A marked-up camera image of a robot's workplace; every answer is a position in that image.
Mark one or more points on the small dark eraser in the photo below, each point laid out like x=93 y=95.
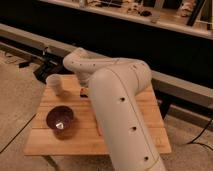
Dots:
x=84 y=92

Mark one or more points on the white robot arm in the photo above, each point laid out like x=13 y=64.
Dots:
x=113 y=84

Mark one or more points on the orange carrot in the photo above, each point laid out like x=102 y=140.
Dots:
x=98 y=128

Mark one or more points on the white plastic cup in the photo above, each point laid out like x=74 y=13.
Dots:
x=54 y=82

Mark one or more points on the dark purple bowl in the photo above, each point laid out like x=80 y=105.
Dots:
x=59 y=120

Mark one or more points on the black equipment on floor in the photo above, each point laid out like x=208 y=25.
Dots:
x=49 y=68

